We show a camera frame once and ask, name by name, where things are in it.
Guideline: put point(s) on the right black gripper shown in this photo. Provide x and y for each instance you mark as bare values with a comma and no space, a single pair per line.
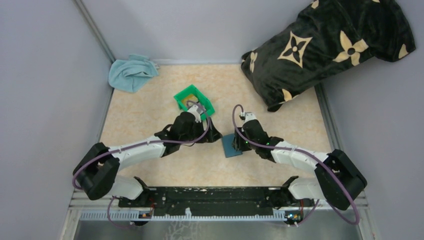
238,142

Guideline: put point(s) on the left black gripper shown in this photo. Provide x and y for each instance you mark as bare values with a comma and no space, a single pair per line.
208,133

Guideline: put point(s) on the blue leather card holder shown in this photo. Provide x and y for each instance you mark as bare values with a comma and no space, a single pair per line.
227,144

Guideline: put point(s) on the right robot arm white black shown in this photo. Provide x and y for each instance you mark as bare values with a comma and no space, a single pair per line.
336,179

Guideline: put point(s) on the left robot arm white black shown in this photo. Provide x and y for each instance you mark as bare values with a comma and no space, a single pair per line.
97,173

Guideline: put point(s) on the cards in green bin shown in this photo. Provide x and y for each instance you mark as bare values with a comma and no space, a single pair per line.
189,100

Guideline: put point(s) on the green plastic bin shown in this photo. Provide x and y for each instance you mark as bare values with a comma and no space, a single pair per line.
203,100

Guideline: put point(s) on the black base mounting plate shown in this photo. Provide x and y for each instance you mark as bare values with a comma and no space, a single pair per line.
215,201

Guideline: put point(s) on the light blue cloth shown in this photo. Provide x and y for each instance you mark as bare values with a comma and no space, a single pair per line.
132,74

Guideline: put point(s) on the black floral blanket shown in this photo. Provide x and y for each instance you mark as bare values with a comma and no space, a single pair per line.
328,37

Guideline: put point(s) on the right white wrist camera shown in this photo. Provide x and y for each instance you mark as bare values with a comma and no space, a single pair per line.
247,116

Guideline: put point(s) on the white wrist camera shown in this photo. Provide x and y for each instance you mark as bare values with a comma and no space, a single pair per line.
197,112
247,116

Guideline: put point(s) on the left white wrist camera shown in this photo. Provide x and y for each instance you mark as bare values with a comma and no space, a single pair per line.
197,112

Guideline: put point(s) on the aluminium frame rail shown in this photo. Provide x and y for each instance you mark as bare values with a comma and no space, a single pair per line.
107,208

